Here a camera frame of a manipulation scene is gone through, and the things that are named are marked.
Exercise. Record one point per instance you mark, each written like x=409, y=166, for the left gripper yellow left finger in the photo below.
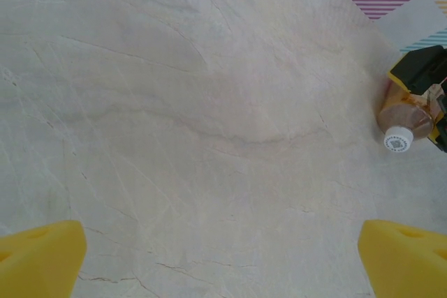
x=38, y=263

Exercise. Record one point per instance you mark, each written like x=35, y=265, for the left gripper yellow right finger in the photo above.
x=405, y=263

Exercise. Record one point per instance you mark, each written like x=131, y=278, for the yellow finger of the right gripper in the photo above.
x=440, y=120
x=422, y=69

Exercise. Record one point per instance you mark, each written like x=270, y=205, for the tea bottle red gold label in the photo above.
x=401, y=116

